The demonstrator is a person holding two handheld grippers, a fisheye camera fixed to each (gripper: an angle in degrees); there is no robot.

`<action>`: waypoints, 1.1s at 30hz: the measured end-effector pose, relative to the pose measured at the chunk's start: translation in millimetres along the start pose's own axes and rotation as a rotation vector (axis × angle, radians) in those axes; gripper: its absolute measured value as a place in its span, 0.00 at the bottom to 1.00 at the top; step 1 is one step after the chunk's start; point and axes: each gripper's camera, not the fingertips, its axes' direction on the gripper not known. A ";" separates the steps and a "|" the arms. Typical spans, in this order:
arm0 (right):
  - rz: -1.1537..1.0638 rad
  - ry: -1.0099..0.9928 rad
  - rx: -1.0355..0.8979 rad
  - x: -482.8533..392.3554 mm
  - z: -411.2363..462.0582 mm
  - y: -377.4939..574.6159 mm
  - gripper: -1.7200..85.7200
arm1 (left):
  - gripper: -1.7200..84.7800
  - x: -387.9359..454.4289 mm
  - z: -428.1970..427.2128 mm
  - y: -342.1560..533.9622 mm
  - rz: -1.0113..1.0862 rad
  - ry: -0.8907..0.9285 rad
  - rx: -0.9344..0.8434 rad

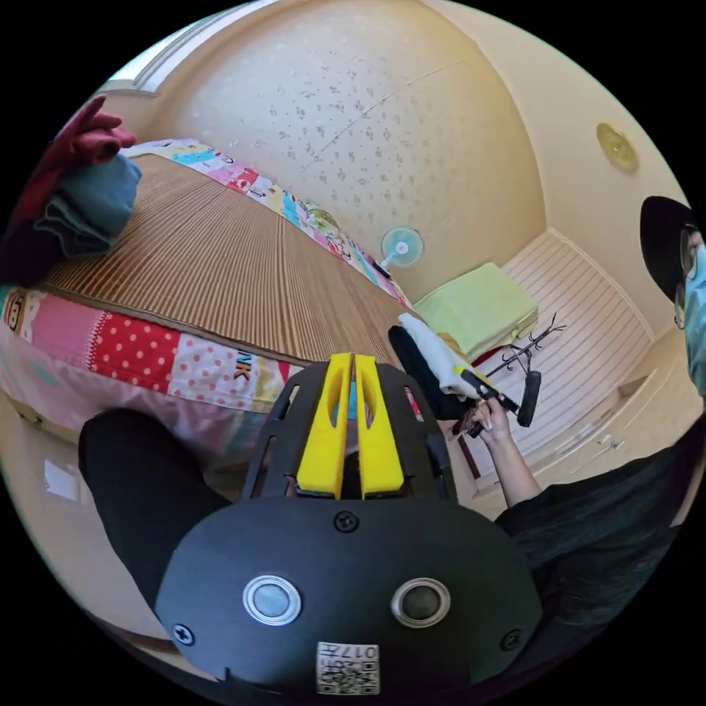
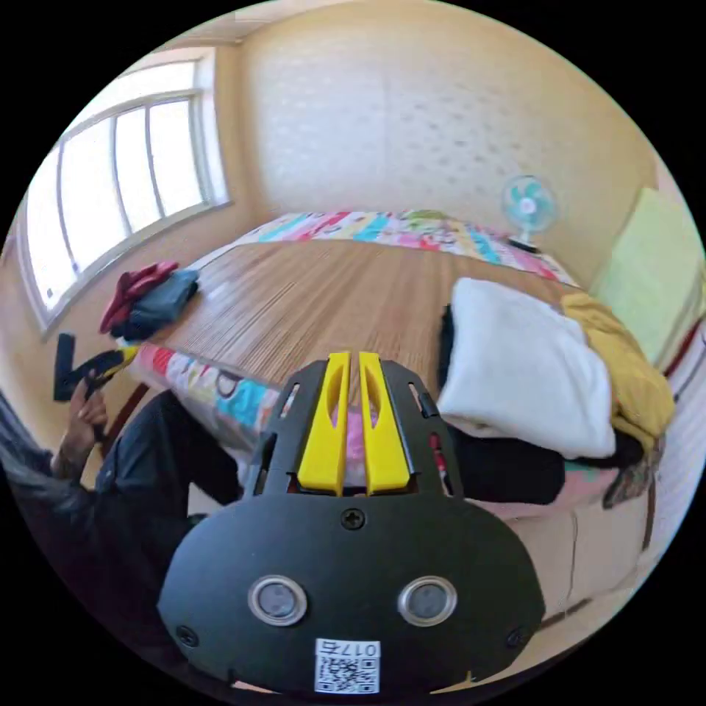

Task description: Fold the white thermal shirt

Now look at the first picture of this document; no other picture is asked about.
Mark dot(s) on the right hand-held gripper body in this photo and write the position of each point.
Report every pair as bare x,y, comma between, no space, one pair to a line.
496,398

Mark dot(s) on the round ceiling lamp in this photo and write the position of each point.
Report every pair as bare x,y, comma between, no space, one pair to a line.
616,145

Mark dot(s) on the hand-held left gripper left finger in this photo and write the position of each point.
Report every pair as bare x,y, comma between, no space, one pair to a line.
322,430

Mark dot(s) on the bed with woven mat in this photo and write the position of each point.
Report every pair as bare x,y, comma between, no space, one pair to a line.
220,265

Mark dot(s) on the black coat rack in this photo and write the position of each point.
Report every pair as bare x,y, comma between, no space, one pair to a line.
532,343

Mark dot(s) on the cream cupboard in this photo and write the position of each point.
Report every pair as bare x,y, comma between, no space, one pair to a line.
634,419

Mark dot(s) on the person's right hand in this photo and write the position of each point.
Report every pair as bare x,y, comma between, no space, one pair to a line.
490,422

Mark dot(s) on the light blue electric fan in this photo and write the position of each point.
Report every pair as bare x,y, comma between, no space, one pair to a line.
402,248

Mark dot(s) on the black garment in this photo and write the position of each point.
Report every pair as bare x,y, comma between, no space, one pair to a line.
413,375

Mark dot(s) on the pile of clothes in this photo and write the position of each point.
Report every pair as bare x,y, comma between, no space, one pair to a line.
94,215

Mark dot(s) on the white thermal shirt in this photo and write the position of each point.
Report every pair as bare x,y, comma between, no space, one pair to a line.
433,347

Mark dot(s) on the person's right forearm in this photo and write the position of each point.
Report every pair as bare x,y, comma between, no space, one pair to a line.
515,469

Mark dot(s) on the light green folded blanket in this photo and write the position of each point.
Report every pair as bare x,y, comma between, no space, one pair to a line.
474,309

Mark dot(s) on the person's body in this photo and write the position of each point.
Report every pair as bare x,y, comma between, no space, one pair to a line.
607,546

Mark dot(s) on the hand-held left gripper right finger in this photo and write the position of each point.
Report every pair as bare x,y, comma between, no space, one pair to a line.
380,436

